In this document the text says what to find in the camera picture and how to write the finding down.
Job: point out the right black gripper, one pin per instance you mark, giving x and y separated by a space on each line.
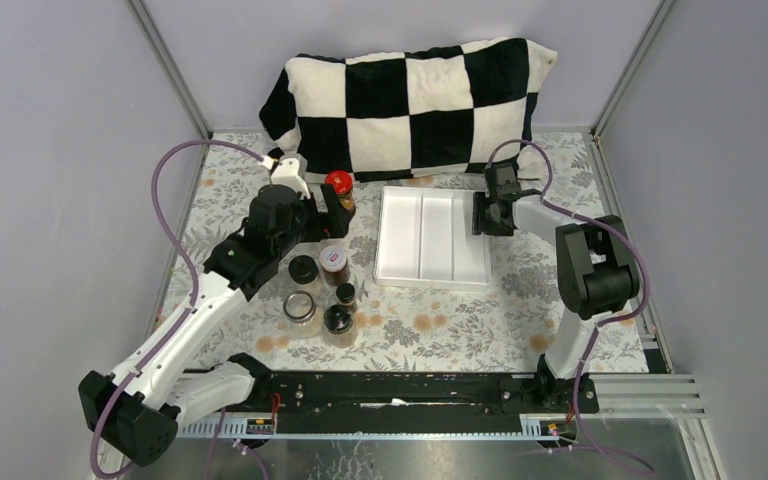
479 224

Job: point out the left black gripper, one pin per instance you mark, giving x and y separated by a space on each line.
330 225

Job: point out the red lid chili sauce jar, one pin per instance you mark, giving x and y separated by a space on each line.
343 186

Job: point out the white divided organizer tray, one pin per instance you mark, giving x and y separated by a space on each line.
425 240

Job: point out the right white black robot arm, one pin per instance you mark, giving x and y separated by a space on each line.
596 272

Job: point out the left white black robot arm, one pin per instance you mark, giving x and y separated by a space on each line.
139 407

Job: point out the small black pepper bottle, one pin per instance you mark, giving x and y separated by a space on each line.
346 296

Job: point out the glass jar with metal lid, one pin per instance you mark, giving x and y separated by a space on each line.
303 318

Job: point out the black perforated lid spice jar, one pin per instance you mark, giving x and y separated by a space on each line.
339 325

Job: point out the black and white checkered pillow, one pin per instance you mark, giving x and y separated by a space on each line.
401 115

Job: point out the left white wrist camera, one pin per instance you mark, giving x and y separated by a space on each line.
288 171

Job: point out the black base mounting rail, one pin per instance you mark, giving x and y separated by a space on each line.
376 402

